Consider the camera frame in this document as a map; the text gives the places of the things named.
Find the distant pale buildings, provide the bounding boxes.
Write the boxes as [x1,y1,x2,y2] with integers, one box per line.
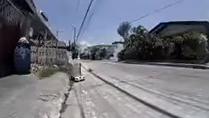
[80,40,126,62]

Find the small white box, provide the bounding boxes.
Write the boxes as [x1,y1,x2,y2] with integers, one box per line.
[70,74,86,83]

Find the tree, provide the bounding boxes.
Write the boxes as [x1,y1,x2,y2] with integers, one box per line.
[116,21,133,39]

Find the utility pole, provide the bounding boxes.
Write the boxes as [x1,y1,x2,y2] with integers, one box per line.
[72,25,78,47]

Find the row of green bushes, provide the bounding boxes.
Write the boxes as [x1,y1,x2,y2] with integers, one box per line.
[117,22,209,64]

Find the grey concrete road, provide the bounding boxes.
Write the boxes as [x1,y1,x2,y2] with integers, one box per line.
[59,54,209,118]

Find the patch of dry grass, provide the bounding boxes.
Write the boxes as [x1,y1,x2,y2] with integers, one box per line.
[36,64,74,80]

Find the concrete sidewalk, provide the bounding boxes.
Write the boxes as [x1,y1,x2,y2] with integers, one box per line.
[121,56,209,74]

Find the building with dark roof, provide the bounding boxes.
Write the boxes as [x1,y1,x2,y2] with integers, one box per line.
[148,19,209,39]

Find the blue barrel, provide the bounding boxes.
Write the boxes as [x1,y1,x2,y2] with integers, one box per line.
[13,44,33,75]

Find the white sack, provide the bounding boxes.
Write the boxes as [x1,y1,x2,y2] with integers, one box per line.
[17,36,30,46]

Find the cracked concrete driveway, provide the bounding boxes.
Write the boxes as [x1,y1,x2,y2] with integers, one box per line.
[0,70,75,118]

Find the building with dark gate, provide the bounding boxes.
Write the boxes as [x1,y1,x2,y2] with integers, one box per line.
[0,0,61,80]

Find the short thin post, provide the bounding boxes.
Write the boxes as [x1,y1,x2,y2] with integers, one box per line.
[79,61,83,76]

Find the overhead wires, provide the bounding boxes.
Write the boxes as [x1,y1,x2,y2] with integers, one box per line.
[69,0,208,42]

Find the pale fence wall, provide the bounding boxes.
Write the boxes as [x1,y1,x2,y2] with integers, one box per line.
[29,37,74,71]

